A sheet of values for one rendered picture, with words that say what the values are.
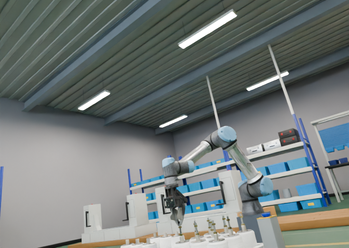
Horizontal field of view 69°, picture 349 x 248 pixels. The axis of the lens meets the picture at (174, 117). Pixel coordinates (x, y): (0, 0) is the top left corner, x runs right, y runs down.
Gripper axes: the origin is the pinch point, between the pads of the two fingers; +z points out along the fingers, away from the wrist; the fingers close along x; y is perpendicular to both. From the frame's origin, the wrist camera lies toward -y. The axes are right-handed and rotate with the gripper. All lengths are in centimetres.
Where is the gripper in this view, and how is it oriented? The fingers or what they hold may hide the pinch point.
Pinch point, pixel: (179, 222)
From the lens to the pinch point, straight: 148.5
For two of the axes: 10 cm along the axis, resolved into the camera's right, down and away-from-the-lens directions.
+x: 8.2, -3.2, -4.8
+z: 1.6, 9.3, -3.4
